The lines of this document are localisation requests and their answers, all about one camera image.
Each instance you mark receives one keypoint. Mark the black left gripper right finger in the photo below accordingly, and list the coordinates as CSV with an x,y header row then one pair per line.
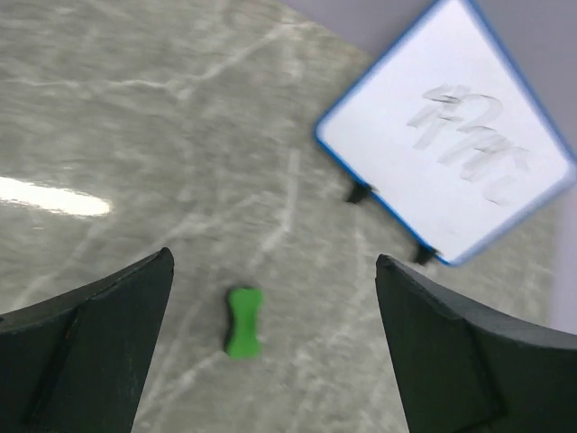
x,y
462,366

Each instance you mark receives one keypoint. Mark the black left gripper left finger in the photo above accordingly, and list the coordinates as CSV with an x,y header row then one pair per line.
x,y
78,362

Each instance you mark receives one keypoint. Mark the green whiteboard eraser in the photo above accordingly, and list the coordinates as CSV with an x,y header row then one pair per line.
x,y
243,306

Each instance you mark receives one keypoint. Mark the blue framed whiteboard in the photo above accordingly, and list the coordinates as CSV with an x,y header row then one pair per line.
x,y
445,132

